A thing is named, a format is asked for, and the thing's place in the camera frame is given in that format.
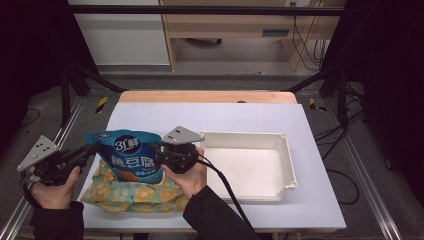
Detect hanging black cables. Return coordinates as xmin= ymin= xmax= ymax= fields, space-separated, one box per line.
xmin=291 ymin=1 xmax=330 ymax=72

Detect person's right hand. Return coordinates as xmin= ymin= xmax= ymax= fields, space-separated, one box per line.
xmin=161 ymin=147 xmax=209 ymax=201

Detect blue snack packet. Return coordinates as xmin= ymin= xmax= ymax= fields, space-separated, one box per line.
xmin=84 ymin=128 xmax=166 ymax=185

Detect black horizontal frame bar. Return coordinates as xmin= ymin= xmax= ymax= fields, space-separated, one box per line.
xmin=68 ymin=4 xmax=346 ymax=17

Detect white table cover sheet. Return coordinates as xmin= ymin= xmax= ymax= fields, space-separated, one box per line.
xmin=77 ymin=102 xmax=348 ymax=231

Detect wooden table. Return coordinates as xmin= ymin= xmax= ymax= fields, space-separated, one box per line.
xmin=77 ymin=90 xmax=348 ymax=234

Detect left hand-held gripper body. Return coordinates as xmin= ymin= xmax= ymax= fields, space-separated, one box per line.
xmin=17 ymin=134 xmax=86 ymax=187

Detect white plastic tray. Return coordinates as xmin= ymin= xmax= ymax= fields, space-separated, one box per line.
xmin=198 ymin=130 xmax=298 ymax=204

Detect wooden desk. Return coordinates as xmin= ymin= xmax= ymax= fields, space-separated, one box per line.
xmin=159 ymin=0 xmax=348 ymax=72

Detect black floor cable loop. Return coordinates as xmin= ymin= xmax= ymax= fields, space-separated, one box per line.
xmin=325 ymin=168 xmax=361 ymax=206

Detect orange slice print bag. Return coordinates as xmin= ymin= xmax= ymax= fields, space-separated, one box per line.
xmin=79 ymin=158 xmax=191 ymax=215

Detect white cabinet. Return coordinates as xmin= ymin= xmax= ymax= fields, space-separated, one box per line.
xmin=68 ymin=0 xmax=171 ymax=67

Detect black metal stand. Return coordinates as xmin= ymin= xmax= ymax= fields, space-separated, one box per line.
xmin=284 ymin=63 xmax=350 ymax=130
xmin=59 ymin=62 xmax=130 ymax=128

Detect black floor cables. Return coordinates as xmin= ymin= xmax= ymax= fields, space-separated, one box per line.
xmin=313 ymin=109 xmax=367 ymax=162

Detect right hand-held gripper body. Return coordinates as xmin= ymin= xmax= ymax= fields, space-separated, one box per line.
xmin=156 ymin=125 xmax=206 ymax=175

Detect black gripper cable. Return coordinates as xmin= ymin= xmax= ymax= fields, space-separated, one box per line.
xmin=195 ymin=156 xmax=256 ymax=233

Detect black curtain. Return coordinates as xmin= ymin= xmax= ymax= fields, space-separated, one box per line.
xmin=0 ymin=0 xmax=101 ymax=151
xmin=319 ymin=0 xmax=424 ymax=208

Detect thin black floor cable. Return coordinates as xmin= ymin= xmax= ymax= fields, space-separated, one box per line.
xmin=18 ymin=107 xmax=41 ymax=129

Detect person's left hand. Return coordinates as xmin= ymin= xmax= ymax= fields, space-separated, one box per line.
xmin=29 ymin=165 xmax=82 ymax=211

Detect aluminium rail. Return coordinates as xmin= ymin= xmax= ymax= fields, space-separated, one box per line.
xmin=0 ymin=95 xmax=86 ymax=240
xmin=324 ymin=97 xmax=405 ymax=240

